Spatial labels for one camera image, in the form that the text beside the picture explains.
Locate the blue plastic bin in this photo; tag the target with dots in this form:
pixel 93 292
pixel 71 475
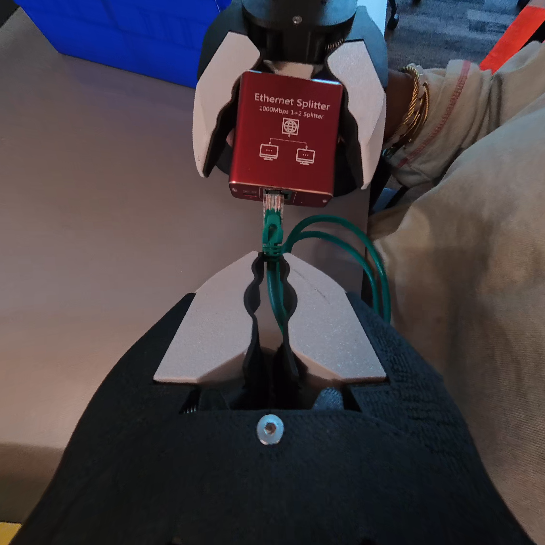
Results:
pixel 127 34

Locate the person's right hand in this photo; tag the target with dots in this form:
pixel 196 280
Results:
pixel 394 98

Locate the person's right forearm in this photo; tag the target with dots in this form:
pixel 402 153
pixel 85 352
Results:
pixel 477 98

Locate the yellow plastic bin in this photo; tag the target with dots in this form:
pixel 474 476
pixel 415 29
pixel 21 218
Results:
pixel 8 534

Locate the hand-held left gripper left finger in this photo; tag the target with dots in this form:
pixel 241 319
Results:
pixel 204 336

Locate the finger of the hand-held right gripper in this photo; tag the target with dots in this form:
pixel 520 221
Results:
pixel 362 85
pixel 213 93

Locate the orange strip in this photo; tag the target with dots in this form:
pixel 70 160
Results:
pixel 515 38

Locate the red network splitter box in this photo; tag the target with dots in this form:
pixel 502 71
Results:
pixel 285 149

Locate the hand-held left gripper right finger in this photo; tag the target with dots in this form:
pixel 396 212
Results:
pixel 332 336

